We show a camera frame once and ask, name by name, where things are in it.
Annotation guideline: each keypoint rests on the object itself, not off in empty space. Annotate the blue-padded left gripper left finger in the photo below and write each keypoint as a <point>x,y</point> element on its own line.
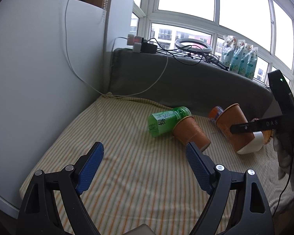
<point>39,213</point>

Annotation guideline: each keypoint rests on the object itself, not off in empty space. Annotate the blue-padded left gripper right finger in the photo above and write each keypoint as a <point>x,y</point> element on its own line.
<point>250,213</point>

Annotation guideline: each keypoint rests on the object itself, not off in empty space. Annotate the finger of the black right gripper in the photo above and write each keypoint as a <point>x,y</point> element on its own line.
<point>259,125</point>

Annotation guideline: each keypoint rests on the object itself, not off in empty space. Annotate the orange paper cup with gold rim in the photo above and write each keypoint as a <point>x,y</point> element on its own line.
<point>243,143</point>

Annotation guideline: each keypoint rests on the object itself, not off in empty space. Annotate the orange paper cup lying down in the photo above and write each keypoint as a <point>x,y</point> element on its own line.
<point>187,130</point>

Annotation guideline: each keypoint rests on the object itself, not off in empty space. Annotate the blue labelled bottle orange cap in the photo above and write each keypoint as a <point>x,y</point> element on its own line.
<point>215,113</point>

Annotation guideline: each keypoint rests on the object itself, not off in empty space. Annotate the teal refill pouch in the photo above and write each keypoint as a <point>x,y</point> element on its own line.
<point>252,62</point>
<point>228,48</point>
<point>245,58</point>
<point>237,56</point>

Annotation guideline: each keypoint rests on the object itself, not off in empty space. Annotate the grey back cushion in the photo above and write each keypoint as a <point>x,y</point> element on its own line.
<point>200,87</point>

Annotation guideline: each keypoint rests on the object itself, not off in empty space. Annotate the green plastic bottle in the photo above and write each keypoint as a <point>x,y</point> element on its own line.
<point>165,121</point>

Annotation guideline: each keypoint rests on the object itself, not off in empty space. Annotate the black power adapter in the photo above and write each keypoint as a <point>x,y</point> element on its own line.
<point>147,47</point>

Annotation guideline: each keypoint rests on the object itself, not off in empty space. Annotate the white power strip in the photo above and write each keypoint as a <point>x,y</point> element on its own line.
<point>135,42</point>

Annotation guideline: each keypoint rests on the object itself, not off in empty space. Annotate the white cabinet side panel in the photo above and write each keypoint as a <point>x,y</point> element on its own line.
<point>50,70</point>

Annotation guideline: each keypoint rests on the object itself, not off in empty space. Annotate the ring light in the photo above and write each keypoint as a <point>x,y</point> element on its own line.
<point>193,45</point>

